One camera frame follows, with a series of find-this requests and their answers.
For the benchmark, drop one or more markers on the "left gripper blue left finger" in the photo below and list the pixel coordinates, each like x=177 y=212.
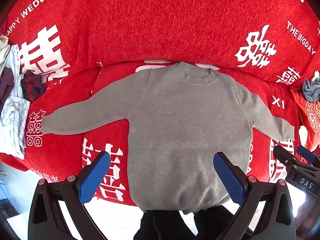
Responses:
x=46 y=220

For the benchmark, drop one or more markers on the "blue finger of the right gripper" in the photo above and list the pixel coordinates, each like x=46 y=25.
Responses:
x=285 y=157
x=306 y=154

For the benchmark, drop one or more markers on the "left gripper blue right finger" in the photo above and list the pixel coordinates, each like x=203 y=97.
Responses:
x=276 y=221

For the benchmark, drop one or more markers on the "grey knit sweater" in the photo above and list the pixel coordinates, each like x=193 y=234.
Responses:
x=179 y=117

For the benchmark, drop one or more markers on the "pile of mixed clothes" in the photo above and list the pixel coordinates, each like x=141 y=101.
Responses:
x=18 y=91

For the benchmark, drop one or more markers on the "red embroidered pillow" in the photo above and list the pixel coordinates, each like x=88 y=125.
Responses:
x=309 y=114

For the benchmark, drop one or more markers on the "grey crumpled cloth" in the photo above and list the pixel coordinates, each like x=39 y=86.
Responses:
x=311 y=90

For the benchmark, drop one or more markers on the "person's dark trouser legs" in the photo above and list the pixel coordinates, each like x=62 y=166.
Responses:
x=159 y=224

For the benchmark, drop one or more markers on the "red wedding print blanket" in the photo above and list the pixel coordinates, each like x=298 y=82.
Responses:
x=79 y=47

